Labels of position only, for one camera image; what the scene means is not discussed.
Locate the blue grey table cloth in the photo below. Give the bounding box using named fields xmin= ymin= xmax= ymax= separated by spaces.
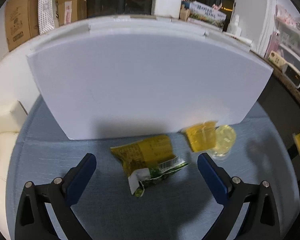
xmin=6 ymin=97 xmax=300 ymax=239

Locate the cream leather sofa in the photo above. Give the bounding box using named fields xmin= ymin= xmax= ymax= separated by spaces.
xmin=0 ymin=100 xmax=27 ymax=239

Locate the white grey alarm clock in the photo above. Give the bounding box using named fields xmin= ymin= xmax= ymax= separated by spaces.
xmin=282 ymin=62 xmax=300 ymax=90

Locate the dark wooden side table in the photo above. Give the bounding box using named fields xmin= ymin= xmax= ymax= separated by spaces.
xmin=258 ymin=55 xmax=300 ymax=160

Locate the small open cardboard box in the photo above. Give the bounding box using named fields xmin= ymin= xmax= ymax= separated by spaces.
xmin=56 ymin=0 xmax=87 ymax=26

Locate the large white storage box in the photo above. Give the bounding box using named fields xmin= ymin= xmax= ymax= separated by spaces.
xmin=28 ymin=18 xmax=273 ymax=140

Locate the clear plastic drawer organizer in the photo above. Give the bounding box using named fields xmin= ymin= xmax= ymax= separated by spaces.
xmin=265 ymin=4 xmax=300 ymax=67

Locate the pale yellow jelly pouch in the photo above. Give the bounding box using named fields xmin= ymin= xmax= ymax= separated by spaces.
xmin=181 ymin=121 xmax=217 ymax=152

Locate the cream patterned small box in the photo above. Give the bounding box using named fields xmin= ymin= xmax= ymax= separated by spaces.
xmin=268 ymin=50 xmax=287 ymax=69

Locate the white foam box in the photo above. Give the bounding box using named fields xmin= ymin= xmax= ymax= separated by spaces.
xmin=151 ymin=0 xmax=181 ymax=19

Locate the printed landscape carton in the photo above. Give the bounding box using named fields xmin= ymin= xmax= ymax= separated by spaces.
xmin=187 ymin=1 xmax=226 ymax=31

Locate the pale yellow jelly cup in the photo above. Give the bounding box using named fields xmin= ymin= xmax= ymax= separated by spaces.
xmin=207 ymin=125 xmax=237 ymax=159

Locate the white dotted paper bag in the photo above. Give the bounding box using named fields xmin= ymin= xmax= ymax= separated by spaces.
xmin=38 ymin=0 xmax=59 ymax=34

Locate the large brown cardboard box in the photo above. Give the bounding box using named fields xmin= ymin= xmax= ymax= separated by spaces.
xmin=5 ymin=0 xmax=39 ymax=51

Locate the white plastic bottle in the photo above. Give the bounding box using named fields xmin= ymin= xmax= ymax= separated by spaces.
xmin=227 ymin=15 xmax=242 ymax=36

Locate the green yellow snack packet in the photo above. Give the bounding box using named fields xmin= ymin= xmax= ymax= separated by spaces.
xmin=110 ymin=135 xmax=188 ymax=198

